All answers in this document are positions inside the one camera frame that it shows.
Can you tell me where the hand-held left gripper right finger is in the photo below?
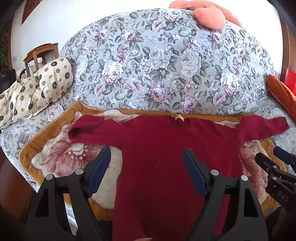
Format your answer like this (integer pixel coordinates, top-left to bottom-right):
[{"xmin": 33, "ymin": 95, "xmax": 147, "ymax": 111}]
[{"xmin": 182, "ymin": 148, "xmax": 270, "ymax": 241}]

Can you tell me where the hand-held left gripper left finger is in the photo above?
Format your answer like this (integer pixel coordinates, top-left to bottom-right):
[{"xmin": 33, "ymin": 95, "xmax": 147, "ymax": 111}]
[{"xmin": 24, "ymin": 146, "xmax": 114, "ymax": 241}]

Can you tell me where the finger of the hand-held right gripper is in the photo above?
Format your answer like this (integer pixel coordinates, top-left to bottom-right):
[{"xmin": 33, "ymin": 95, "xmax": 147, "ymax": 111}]
[
  {"xmin": 273, "ymin": 146, "xmax": 296, "ymax": 174},
  {"xmin": 255, "ymin": 153, "xmax": 281, "ymax": 180}
]

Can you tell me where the dark bag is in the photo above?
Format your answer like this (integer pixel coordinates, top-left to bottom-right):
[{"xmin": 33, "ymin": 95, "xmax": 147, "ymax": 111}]
[{"xmin": 0, "ymin": 70, "xmax": 26, "ymax": 96}]

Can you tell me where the plush flower print blanket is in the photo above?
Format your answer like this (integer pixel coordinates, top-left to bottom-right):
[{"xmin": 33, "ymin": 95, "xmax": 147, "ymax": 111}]
[{"xmin": 20, "ymin": 102, "xmax": 288, "ymax": 220}]

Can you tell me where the green plant shelf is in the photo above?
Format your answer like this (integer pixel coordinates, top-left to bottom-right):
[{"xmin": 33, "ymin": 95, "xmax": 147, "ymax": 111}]
[{"xmin": 0, "ymin": 30, "xmax": 11, "ymax": 73}]

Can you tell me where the orange cushion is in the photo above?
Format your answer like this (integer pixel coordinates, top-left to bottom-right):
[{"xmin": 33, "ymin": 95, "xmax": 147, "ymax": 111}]
[{"xmin": 267, "ymin": 74, "xmax": 296, "ymax": 119}]

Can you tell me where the wooden chair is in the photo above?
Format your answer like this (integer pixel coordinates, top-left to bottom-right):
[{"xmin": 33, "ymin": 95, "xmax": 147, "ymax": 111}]
[{"xmin": 23, "ymin": 43, "xmax": 59, "ymax": 77}]

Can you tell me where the peach plush toy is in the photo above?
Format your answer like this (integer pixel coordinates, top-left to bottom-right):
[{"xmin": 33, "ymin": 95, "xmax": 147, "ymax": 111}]
[{"xmin": 169, "ymin": 0, "xmax": 242, "ymax": 30}]

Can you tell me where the red knit sweater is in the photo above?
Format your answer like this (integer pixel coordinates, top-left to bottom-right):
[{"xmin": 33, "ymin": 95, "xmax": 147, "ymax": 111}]
[{"xmin": 68, "ymin": 114, "xmax": 289, "ymax": 241}]

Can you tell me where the cream medallion print pillow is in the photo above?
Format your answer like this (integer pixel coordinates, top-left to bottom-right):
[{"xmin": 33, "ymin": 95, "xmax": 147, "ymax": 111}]
[{"xmin": 0, "ymin": 57, "xmax": 74, "ymax": 130}]

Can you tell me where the floral quilt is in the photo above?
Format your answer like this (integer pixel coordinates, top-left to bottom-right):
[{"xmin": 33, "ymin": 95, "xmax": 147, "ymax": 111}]
[{"xmin": 58, "ymin": 8, "xmax": 275, "ymax": 115}]

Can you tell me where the wooden lattice frame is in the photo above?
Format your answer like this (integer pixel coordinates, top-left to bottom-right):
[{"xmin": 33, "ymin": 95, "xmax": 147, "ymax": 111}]
[{"xmin": 21, "ymin": 0, "xmax": 36, "ymax": 24}]

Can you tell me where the red box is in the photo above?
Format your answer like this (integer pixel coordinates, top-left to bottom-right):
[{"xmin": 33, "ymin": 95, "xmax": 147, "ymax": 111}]
[{"xmin": 283, "ymin": 68, "xmax": 296, "ymax": 95}]

